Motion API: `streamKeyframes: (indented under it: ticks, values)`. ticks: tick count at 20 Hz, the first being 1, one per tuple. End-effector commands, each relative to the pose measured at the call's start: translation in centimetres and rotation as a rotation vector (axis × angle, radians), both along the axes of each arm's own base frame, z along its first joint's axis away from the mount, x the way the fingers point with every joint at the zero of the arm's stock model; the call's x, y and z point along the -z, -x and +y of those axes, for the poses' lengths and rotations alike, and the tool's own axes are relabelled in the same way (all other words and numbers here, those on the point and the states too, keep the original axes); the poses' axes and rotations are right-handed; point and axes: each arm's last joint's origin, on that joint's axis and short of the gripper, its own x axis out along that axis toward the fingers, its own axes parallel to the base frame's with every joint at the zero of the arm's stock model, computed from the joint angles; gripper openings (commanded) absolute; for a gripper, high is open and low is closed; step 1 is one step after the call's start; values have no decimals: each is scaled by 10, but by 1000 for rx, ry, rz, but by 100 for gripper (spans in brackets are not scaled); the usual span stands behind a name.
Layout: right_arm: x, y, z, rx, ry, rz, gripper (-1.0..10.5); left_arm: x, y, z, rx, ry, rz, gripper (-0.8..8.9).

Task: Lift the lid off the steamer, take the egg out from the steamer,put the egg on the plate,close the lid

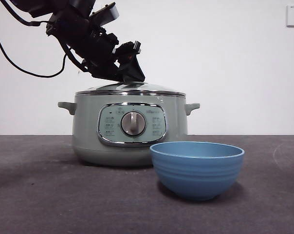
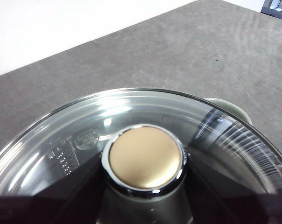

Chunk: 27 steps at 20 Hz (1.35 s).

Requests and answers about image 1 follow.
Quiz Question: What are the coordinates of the glass lid with green knob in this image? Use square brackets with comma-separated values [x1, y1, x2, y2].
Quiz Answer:
[75, 81, 186, 96]

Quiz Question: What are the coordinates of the pale green electric steamer pot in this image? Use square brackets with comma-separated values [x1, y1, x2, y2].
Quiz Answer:
[57, 93, 201, 168]

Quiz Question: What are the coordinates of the blue ribbed bowl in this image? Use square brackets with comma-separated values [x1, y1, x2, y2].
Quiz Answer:
[149, 142, 245, 201]

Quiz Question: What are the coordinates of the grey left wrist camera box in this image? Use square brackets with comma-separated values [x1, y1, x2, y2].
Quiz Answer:
[88, 2, 120, 26]

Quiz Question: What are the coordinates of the short black left arm cable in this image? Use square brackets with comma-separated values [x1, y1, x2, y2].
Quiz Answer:
[0, 0, 51, 26]

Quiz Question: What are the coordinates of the long black left arm cable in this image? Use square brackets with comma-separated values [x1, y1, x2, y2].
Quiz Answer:
[0, 0, 67, 78]

